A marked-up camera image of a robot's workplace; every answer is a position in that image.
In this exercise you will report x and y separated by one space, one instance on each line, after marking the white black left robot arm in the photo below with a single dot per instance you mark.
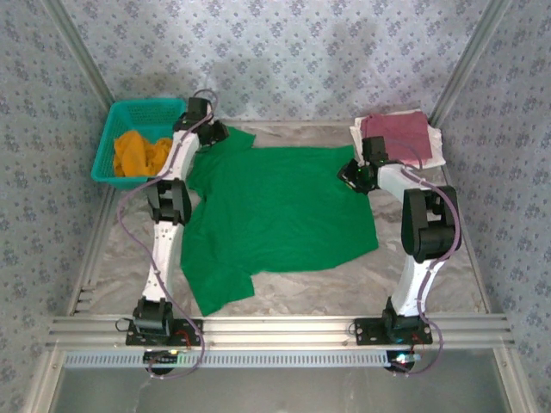
165 254

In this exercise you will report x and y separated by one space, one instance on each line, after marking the orange crumpled t-shirt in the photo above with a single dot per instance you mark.
133 155

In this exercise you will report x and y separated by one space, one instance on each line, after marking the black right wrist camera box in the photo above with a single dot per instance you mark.
357 177

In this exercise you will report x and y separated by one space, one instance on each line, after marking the maroon folded t-shirt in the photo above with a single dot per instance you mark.
409 133

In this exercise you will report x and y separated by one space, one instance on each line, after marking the stack of folded cloths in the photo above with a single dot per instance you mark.
437 146

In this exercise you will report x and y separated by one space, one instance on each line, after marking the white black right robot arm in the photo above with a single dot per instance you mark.
413 284

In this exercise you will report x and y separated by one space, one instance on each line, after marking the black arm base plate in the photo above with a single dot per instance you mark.
189 333
370 331

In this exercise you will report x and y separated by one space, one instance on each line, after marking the green t-shirt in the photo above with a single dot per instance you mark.
280 206

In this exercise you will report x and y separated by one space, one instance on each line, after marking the aluminium front rail beam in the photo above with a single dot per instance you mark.
275 331

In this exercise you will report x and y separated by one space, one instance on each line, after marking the black controller board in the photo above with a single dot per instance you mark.
161 357
404 359

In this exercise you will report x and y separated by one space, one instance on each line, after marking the aluminium side rail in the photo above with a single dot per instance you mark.
471 258
92 254

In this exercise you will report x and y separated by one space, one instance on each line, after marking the pink folded t-shirt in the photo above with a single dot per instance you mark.
419 163

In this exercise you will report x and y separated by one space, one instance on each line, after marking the aluminium frame post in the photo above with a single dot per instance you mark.
469 60
79 56

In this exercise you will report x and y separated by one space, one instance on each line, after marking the teal plastic basket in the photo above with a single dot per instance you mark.
129 116

